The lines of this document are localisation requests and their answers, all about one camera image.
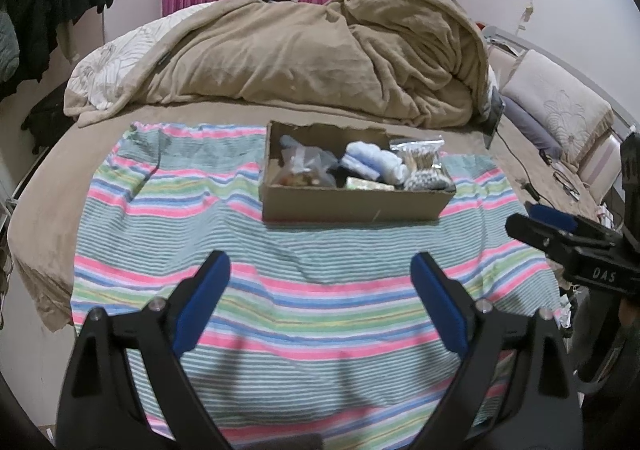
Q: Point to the white sock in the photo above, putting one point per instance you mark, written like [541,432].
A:
[374,164]

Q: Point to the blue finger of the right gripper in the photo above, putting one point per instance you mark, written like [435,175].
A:
[552,217]

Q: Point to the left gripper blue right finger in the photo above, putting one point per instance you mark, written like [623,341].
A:
[444,300]

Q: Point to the white floral quilt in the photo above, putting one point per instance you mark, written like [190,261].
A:
[97,80]

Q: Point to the green white small packet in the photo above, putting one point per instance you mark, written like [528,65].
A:
[354,183]

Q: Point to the beige fleece blanket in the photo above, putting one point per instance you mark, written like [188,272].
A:
[422,63]

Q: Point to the beige floral pillow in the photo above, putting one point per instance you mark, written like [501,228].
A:
[572,113]

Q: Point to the cardboard box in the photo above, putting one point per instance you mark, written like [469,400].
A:
[281,204]

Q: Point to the clear plastic snack bag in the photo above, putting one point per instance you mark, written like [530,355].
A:
[305,166]

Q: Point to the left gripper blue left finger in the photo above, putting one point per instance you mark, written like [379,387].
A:
[195,299]

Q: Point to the beige bed sheet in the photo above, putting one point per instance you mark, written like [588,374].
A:
[43,227]

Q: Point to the striped colourful towel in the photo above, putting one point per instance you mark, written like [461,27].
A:
[320,330]

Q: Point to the cotton swab bag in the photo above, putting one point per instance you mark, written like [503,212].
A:
[422,158]

